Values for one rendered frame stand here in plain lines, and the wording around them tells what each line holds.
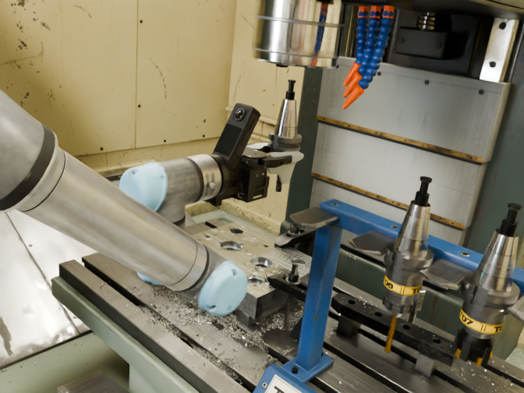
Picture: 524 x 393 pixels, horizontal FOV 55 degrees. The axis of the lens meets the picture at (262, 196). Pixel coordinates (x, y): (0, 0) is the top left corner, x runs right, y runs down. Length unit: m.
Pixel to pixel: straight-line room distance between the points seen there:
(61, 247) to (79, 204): 1.16
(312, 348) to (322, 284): 0.13
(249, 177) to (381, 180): 0.57
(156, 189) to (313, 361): 0.43
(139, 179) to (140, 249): 0.16
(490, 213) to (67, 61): 1.34
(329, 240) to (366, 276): 0.67
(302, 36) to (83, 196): 0.48
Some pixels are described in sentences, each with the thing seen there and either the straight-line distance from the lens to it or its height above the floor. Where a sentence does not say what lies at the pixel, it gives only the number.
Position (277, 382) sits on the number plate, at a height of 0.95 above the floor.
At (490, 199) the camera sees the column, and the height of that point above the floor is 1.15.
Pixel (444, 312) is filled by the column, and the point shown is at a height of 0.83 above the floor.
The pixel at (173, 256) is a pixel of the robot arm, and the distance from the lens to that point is 0.64.
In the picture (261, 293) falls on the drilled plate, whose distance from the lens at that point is 1.01.
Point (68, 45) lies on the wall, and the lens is 1.81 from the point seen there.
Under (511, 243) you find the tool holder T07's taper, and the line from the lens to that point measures 0.66.
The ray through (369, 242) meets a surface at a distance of 0.74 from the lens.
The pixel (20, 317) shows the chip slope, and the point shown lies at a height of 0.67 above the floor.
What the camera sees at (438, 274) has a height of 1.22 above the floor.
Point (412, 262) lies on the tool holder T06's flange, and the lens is 0.69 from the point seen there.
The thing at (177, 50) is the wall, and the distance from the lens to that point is 2.05.
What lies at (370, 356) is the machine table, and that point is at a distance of 1.06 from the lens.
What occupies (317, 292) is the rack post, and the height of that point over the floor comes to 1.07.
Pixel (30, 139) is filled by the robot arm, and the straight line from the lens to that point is 0.51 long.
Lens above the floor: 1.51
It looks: 20 degrees down
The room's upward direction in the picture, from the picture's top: 6 degrees clockwise
